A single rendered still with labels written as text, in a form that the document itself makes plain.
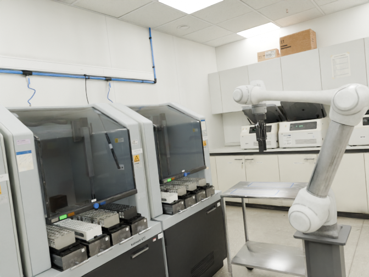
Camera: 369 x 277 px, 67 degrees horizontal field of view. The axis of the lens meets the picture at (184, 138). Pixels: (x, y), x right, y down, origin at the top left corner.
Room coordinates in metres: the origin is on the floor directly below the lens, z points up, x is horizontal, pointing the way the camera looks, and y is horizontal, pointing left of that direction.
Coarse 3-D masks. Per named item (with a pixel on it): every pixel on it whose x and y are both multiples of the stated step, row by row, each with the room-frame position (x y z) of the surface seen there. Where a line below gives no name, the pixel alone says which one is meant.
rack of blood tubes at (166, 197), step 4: (160, 192) 2.25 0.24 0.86; (164, 192) 2.23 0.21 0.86; (168, 192) 2.21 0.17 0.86; (164, 196) 2.10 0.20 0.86; (168, 196) 2.10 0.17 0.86; (172, 196) 2.10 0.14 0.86; (176, 196) 2.14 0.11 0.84; (164, 200) 2.20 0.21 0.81; (168, 200) 2.08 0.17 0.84; (172, 200) 2.10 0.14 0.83
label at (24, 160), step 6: (18, 144) 1.34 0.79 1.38; (24, 144) 1.36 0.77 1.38; (30, 150) 1.38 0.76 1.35; (18, 156) 1.33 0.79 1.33; (24, 156) 1.36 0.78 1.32; (30, 156) 1.38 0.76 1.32; (18, 162) 1.33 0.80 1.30; (24, 162) 1.35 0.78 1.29; (30, 162) 1.37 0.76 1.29; (18, 168) 1.33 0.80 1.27; (24, 168) 1.35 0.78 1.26; (30, 168) 1.37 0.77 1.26
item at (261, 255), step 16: (224, 192) 2.19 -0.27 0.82; (240, 192) 2.14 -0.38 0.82; (256, 192) 2.09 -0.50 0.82; (272, 192) 2.04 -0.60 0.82; (288, 192) 2.00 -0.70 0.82; (224, 208) 2.14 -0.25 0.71; (224, 224) 2.14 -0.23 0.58; (240, 256) 2.22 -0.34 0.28; (256, 256) 2.19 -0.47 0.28; (272, 256) 2.16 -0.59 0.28; (288, 256) 2.14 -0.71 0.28; (304, 256) 1.84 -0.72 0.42; (288, 272) 1.92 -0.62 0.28; (304, 272) 1.90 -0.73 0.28
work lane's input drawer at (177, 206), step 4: (180, 200) 2.12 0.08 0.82; (164, 204) 2.09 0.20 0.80; (168, 204) 2.08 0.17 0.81; (172, 204) 2.05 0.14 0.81; (176, 204) 2.07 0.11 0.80; (180, 204) 2.11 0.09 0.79; (164, 208) 2.09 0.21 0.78; (168, 208) 2.07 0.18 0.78; (172, 208) 2.04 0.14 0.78; (176, 208) 2.07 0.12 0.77; (180, 208) 2.11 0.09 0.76; (176, 212) 2.07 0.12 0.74; (180, 212) 2.03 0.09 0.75
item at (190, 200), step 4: (184, 196) 2.27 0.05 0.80; (188, 196) 2.21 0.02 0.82; (192, 196) 2.24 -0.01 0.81; (184, 200) 2.16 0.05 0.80; (188, 200) 2.19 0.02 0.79; (192, 200) 2.23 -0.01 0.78; (184, 204) 2.16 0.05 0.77; (188, 204) 2.19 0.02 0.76; (192, 204) 2.20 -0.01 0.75; (196, 204) 2.20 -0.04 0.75
